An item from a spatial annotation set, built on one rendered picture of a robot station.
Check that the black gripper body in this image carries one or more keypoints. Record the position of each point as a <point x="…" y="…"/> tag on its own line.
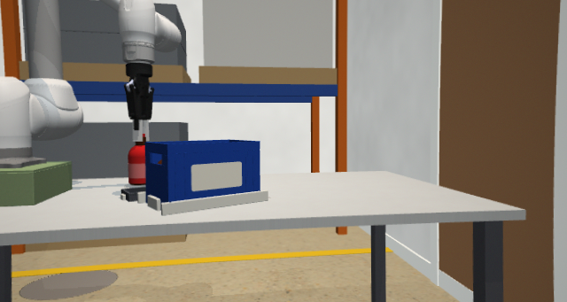
<point x="138" y="72"/>

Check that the blue crate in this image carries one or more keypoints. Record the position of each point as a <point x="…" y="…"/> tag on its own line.
<point x="197" y="169"/>

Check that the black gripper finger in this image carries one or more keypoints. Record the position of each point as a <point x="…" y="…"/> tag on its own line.
<point x="147" y="102"/>
<point x="134" y="102"/>

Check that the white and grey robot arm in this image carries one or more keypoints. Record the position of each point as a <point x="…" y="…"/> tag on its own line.
<point x="51" y="111"/>

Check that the red bottle with pale pink label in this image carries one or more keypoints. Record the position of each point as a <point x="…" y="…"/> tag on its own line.
<point x="136" y="164"/>

